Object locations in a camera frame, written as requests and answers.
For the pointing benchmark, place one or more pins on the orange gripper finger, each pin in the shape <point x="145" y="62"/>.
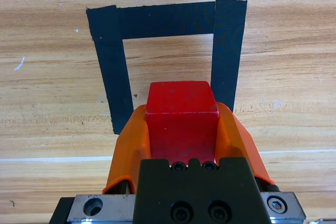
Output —
<point x="126" y="150"/>
<point x="236" y="142"/>

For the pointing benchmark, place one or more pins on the red wooden block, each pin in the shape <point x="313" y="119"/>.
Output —
<point x="181" y="129"/>

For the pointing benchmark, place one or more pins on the black tape square outline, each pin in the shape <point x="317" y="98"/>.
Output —
<point x="168" y="20"/>

